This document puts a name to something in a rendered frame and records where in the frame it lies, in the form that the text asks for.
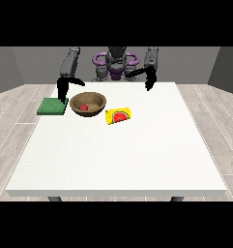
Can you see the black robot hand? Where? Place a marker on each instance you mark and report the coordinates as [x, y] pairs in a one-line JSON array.
[[149, 77], [62, 86]]

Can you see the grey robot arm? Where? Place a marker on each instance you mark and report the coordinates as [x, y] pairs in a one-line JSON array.
[[70, 63], [151, 58]]

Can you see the green square pad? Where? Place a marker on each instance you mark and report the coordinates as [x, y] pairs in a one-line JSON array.
[[52, 106]]

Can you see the small red ball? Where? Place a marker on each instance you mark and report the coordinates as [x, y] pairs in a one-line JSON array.
[[83, 107]]

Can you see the brown wooden bowl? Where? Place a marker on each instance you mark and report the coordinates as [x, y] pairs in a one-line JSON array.
[[88, 104]]

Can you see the yellow cup with melon print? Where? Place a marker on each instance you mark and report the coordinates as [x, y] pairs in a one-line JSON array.
[[118, 116]]

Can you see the grey robot trunk purple rings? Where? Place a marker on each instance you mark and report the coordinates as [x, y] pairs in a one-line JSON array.
[[115, 66]]

